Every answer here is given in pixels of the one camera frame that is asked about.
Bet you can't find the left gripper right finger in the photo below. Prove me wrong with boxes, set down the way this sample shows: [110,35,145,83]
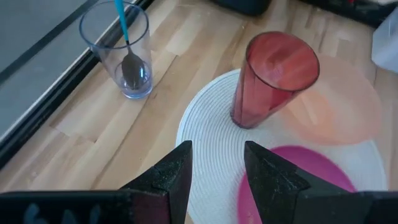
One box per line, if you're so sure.
[244,140,398,224]

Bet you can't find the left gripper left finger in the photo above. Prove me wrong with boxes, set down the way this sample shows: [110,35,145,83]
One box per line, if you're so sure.
[0,139,193,224]

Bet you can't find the pink plastic plate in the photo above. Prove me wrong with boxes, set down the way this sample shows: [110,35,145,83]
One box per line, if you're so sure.
[236,145,358,224]

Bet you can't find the red plastic tumbler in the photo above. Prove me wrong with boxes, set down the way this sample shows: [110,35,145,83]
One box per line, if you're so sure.
[229,30,321,130]

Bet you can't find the blue-handled spoon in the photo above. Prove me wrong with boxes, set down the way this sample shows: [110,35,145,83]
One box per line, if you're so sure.
[114,0,147,90]

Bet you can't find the clear plastic tumbler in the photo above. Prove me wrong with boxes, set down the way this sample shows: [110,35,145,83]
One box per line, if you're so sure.
[78,1,154,100]

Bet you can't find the white round woven placemat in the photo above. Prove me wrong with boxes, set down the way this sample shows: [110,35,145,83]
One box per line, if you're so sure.
[175,68,389,224]

